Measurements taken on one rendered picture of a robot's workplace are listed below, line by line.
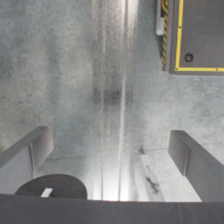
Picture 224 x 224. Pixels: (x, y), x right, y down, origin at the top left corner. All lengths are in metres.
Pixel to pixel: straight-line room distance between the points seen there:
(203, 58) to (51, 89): 0.85
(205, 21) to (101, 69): 0.60
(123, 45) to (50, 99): 0.90
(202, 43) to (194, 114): 0.53
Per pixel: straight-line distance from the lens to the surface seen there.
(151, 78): 1.01
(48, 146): 0.17
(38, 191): 1.12
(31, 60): 1.12
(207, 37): 0.77
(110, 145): 0.25
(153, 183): 0.83
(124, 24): 0.23
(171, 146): 0.17
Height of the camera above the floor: 0.98
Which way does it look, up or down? 76 degrees down
